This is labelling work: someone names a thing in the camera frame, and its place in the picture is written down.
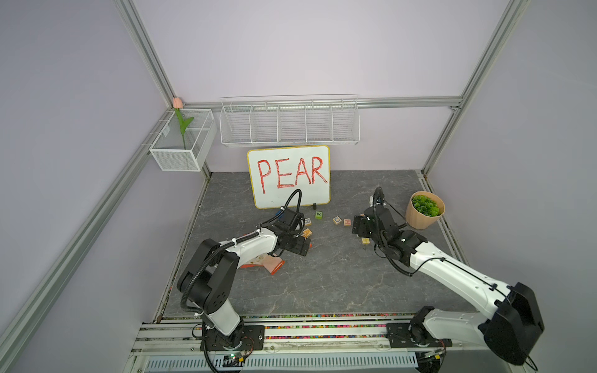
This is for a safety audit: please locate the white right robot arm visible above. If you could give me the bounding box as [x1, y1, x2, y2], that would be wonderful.
[352, 205, 545, 366]

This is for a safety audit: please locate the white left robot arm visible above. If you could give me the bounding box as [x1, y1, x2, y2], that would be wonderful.
[177, 208, 310, 339]

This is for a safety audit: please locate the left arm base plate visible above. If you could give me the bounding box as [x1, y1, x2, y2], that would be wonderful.
[203, 324, 265, 351]

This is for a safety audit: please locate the aluminium frame post right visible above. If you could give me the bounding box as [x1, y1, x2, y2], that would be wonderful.
[421, 0, 530, 179]

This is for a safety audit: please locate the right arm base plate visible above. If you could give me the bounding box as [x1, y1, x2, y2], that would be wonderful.
[386, 323, 452, 348]

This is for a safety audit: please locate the pink artificial tulip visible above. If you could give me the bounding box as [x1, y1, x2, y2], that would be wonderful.
[172, 97, 194, 149]

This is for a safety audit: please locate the small white mesh basket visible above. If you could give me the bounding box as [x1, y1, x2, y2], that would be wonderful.
[149, 109, 217, 172]

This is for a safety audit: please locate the long white wire basket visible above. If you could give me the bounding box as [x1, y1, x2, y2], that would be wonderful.
[219, 94, 361, 147]

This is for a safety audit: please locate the beige plant pot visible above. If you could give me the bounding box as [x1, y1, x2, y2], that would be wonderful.
[406, 191, 446, 230]

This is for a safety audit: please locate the green artificial plant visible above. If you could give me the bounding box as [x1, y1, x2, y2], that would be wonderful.
[411, 194, 442, 217]

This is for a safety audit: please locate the whiteboard with PEAR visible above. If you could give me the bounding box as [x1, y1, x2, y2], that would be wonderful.
[247, 145, 331, 209]

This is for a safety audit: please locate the aluminium rail front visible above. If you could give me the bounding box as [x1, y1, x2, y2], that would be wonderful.
[130, 314, 491, 357]

